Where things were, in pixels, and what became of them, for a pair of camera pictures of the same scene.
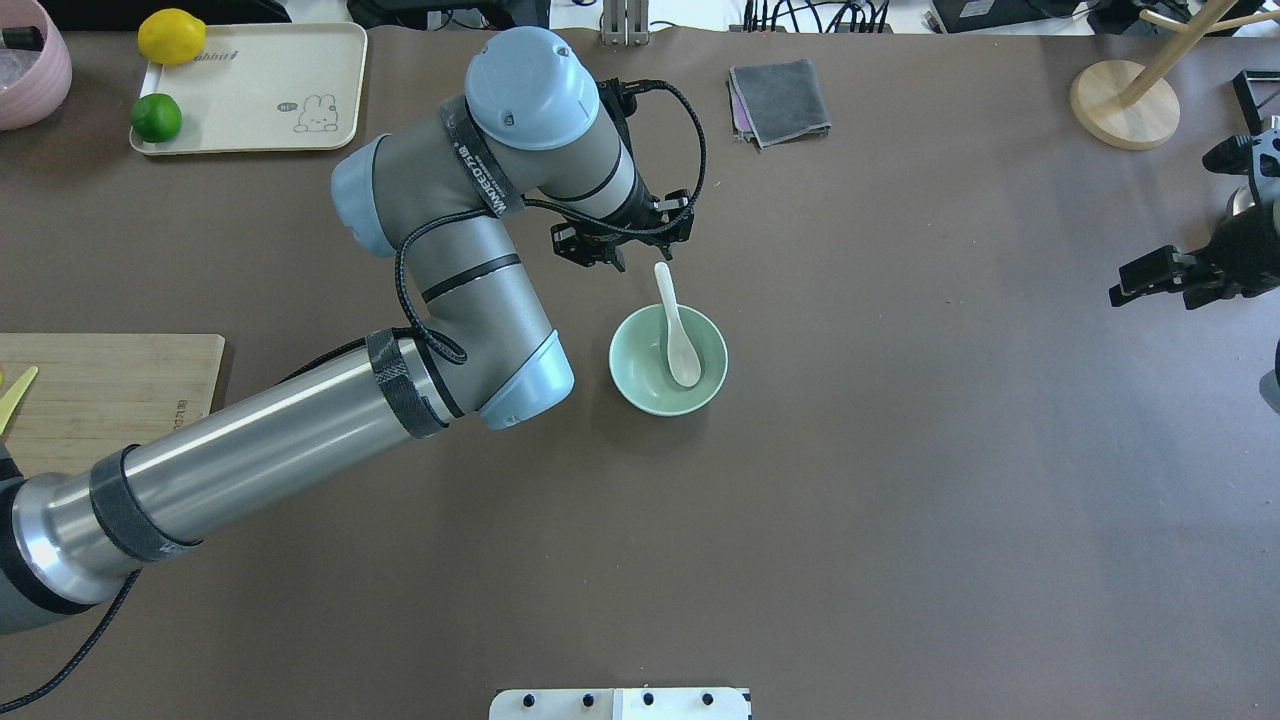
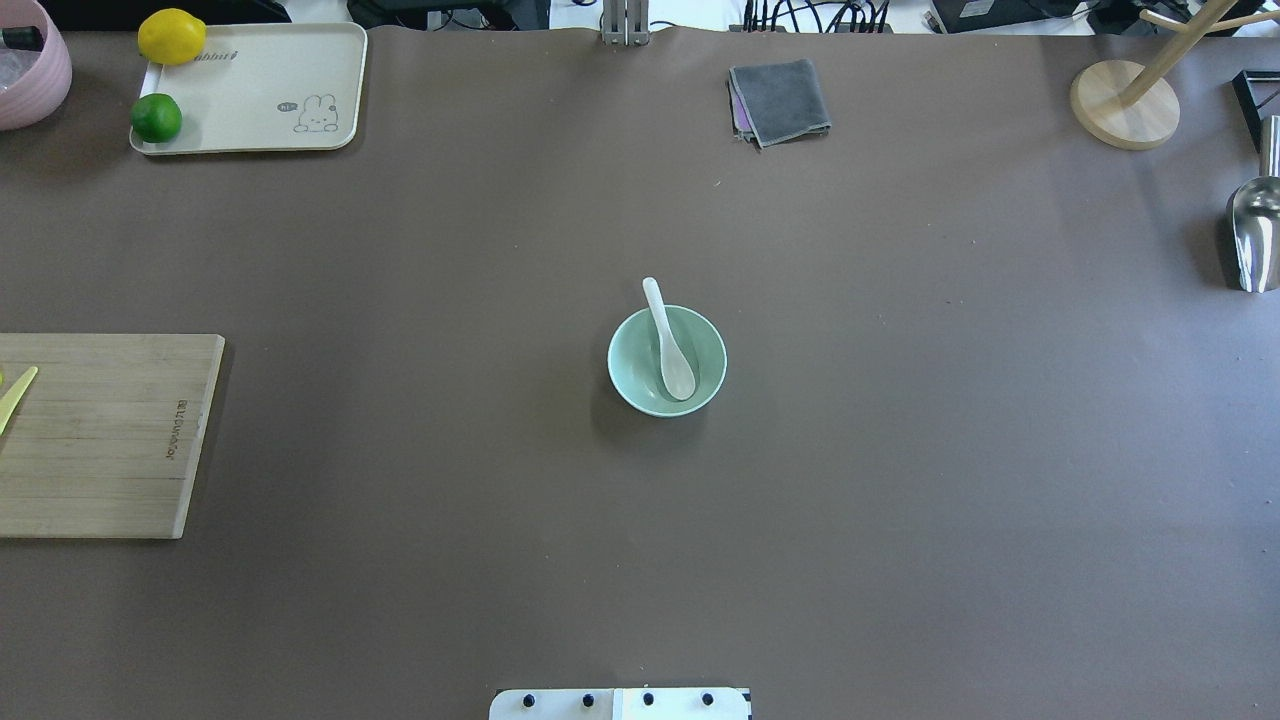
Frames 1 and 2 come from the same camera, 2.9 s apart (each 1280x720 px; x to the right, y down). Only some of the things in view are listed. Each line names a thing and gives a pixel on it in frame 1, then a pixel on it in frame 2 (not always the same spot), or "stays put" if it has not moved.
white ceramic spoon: x=683 y=358 to x=676 y=369
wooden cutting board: x=96 y=394 stays put
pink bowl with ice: x=33 y=83 stays put
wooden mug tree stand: x=1133 y=107 stays put
